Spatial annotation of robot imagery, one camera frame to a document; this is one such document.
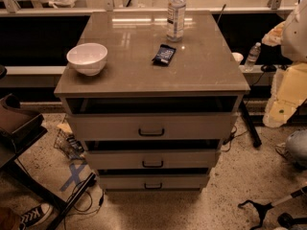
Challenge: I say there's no grey drawer cabinet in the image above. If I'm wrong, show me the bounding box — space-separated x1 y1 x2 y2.
55 11 249 179

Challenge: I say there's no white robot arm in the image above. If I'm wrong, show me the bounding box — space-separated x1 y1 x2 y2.
262 0 307 127

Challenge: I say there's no black chair base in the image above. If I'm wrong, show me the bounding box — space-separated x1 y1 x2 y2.
238 186 307 230

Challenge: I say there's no small water bottle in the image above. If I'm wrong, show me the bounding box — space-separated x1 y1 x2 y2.
244 42 261 72

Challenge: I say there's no white paper cup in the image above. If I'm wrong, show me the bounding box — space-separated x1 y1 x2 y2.
232 52 244 64

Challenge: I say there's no drawer with handle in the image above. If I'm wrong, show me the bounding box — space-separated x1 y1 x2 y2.
99 174 209 191
68 113 237 141
85 149 220 170

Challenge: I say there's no black side table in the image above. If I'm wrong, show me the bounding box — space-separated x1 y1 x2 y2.
0 94 95 230

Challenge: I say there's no black and white sneaker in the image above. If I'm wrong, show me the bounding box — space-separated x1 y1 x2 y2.
18 203 53 230

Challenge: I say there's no black computer mouse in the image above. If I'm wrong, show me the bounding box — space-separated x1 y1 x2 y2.
260 65 277 72

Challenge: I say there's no dark blue snack packet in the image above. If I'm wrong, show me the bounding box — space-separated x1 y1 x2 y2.
152 44 177 66

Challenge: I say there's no large clear water bottle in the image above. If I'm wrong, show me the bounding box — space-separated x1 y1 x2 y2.
167 0 186 42

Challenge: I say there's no white bowl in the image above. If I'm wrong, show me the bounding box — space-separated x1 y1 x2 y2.
66 43 108 76

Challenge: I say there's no wire basket on floor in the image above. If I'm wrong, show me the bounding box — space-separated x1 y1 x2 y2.
54 129 84 160

